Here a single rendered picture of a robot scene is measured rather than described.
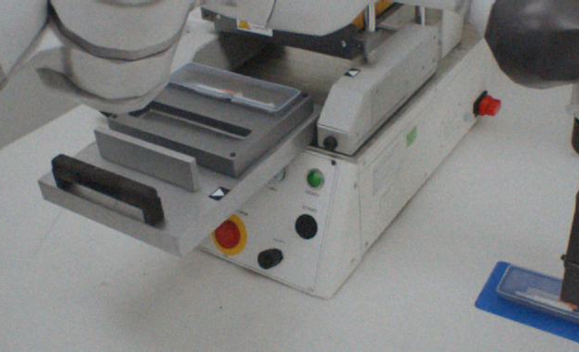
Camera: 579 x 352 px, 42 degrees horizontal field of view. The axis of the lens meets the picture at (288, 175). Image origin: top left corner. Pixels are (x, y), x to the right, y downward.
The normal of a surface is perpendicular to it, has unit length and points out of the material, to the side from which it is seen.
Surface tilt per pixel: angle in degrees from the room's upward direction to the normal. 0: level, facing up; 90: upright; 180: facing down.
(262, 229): 65
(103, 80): 119
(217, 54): 90
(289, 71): 0
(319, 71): 0
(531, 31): 70
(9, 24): 77
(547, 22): 48
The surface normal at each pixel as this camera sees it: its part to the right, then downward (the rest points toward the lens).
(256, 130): -0.08, -0.81
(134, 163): -0.56, 0.51
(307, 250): -0.54, 0.12
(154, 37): 0.51, 0.80
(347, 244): 0.83, 0.27
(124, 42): 0.02, 0.87
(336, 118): -0.42, -0.29
